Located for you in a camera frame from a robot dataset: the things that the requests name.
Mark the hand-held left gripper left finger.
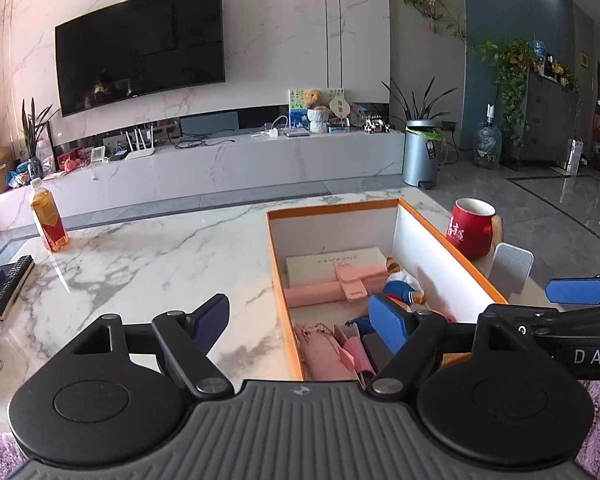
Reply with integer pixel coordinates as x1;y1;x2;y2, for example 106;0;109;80
72;293;235;401

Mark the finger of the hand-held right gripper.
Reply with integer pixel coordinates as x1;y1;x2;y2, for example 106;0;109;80
480;304;600;340
545;271;600;307

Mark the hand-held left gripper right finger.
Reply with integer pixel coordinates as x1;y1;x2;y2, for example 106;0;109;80
367;293;556;401

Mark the bear doll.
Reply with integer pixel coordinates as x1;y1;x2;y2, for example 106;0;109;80
352;256;456;333

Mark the patterned pouch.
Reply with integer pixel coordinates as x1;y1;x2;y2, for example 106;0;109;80
332;321;376;373

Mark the pink cloth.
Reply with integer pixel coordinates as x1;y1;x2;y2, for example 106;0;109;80
294;321;361;382

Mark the white glasses case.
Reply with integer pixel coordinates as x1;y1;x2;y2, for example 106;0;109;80
285;246;388;288

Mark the orange cardboard box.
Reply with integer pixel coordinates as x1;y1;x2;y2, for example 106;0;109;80
266;197;510;383

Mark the red mug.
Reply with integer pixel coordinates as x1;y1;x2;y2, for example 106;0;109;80
445;198;503;260

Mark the white marble tv cabinet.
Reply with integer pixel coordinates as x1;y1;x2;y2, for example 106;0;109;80
0;129;406;233

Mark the grey trash can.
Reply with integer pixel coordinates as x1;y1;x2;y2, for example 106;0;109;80
401;120;443;190

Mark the clear water jug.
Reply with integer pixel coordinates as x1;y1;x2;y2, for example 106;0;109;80
474;104;503;168

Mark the grey blue sideboard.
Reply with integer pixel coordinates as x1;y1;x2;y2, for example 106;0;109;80
497;70;583;162

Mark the white router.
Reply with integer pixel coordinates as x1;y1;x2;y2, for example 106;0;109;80
125;126;157;161

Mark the amber tea bottle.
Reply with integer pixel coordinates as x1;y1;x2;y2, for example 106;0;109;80
29;178;71;253

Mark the black remote control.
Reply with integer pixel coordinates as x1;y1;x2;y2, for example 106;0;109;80
0;255;35;313

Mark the fan-shaped ornament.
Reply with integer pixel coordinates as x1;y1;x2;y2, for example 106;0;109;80
328;97;351;128

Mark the long-leaved potted plant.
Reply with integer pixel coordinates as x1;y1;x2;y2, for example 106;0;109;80
382;79;458;143

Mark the green blue painting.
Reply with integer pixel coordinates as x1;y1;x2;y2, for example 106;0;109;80
288;87;346;131

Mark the hanging pothos plant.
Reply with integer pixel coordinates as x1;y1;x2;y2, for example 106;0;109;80
475;37;536;148

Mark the green leafy plant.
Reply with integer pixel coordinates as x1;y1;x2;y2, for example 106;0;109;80
20;99;61;161

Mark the black television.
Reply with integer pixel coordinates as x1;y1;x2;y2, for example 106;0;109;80
55;0;227;118

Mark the trailing vine plant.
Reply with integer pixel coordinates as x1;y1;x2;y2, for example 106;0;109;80
400;0;468;43

